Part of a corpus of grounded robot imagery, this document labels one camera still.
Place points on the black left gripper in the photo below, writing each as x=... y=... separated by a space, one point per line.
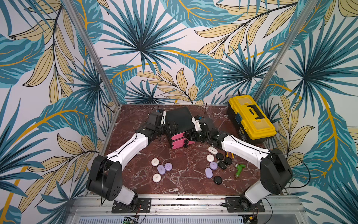
x=174 y=128

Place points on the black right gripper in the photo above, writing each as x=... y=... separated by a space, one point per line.
x=194 y=134

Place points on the pink top drawer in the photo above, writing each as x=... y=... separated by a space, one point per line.
x=178 y=136

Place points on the black pink drawer cabinet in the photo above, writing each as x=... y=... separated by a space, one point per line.
x=183 y=120

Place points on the white oval earphone case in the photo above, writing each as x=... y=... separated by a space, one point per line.
x=213 y=150

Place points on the white round earphone case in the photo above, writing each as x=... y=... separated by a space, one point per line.
x=156 y=178
x=155 y=162
x=210 y=158

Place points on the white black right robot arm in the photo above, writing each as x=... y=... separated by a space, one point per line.
x=275 y=171

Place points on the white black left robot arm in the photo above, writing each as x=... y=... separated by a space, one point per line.
x=105 y=178

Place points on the black round earphone case top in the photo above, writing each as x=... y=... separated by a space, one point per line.
x=220 y=156

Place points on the black round earphone case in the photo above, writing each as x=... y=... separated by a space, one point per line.
x=228 y=160
x=220 y=156
x=217 y=180

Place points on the purple round earphone case right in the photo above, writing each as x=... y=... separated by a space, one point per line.
x=213 y=165

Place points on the purple round earphone case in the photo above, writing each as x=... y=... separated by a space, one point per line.
x=213 y=165
x=168 y=166

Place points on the black round earphone case middle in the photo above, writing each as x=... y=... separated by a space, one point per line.
x=228 y=160

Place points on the black oval earphone case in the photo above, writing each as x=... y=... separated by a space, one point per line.
x=222 y=165

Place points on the purple oval earphone case right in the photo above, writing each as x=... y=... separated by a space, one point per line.
x=209 y=173

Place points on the purple oval earphone case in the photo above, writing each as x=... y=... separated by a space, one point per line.
x=209 y=173
x=161 y=169

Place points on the purple round earphone case left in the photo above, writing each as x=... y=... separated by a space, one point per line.
x=168 y=166

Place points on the yellow black toolbox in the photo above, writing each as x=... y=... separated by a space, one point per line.
x=249 y=120

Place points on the purple oval earphone case left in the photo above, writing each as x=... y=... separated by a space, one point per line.
x=161 y=169

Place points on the green plastic bottle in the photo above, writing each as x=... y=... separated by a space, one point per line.
x=239 y=168

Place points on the black round earphone case front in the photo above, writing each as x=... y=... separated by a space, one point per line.
x=217 y=180

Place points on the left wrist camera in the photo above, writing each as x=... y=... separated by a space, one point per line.
x=163 y=112

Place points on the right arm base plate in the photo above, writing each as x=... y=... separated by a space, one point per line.
x=237 y=204

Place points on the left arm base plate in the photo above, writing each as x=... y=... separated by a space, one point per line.
x=138 y=205

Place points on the aluminium front rail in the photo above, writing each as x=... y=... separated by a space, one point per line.
x=205 y=205

